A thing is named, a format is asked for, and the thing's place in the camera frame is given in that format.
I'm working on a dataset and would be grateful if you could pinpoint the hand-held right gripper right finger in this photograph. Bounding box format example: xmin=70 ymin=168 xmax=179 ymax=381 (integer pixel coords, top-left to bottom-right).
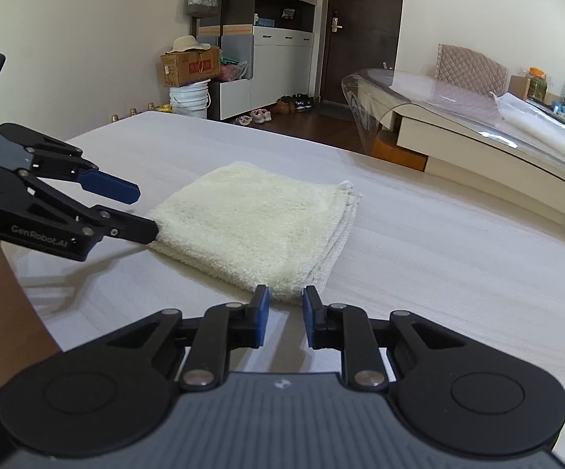
xmin=302 ymin=286 xmax=481 ymax=392

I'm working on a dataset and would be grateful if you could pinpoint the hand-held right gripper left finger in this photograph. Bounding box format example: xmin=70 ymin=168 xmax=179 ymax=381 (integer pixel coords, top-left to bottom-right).
xmin=94 ymin=284 xmax=271 ymax=392

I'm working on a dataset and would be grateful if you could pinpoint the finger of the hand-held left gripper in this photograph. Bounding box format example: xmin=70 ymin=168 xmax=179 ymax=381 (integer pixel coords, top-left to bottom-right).
xmin=4 ymin=169 xmax=159 ymax=261
xmin=0 ymin=123 xmax=141 ymax=204

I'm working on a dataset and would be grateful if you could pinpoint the cream terry towel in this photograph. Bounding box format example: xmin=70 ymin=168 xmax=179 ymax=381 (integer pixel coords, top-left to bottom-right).
xmin=147 ymin=161 xmax=364 ymax=306

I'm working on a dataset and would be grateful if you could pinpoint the white plastic bucket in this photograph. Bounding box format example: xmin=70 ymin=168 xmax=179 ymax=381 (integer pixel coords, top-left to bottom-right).
xmin=169 ymin=79 xmax=212 ymax=119

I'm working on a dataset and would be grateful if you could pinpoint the large cardboard box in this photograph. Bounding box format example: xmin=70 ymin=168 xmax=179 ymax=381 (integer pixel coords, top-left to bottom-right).
xmin=160 ymin=46 xmax=222 ymax=89

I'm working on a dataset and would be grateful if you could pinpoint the straw hat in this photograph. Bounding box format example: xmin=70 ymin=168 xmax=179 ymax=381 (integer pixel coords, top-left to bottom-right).
xmin=166 ymin=35 xmax=212 ymax=54

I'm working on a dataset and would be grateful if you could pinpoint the colourful clothes pile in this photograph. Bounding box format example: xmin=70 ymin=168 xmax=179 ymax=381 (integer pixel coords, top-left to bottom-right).
xmin=219 ymin=56 xmax=249 ymax=81

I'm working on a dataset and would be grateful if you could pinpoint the white shoe cabinet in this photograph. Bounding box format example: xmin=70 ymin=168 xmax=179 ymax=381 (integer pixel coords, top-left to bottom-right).
xmin=209 ymin=0 xmax=329 ymax=120

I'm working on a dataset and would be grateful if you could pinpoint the clear plastic table cover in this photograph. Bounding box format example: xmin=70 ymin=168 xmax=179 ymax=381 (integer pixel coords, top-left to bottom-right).
xmin=342 ymin=66 xmax=565 ymax=177

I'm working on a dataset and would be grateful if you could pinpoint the dark brown door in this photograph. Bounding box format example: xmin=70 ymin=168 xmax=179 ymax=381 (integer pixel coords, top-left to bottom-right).
xmin=319 ymin=0 xmax=406 ymax=106

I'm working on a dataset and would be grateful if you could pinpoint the quilted beige chair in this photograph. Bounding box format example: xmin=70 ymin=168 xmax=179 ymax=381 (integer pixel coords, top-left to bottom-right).
xmin=436 ymin=43 xmax=510 ymax=98

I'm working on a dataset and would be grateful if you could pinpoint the clear plastic bag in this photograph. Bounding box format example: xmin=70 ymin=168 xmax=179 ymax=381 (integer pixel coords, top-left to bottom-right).
xmin=492 ymin=90 xmax=565 ymax=167

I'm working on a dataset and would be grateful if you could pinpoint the small cardboard box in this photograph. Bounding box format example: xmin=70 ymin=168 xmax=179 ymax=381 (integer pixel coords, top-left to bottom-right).
xmin=510 ymin=75 xmax=532 ymax=101

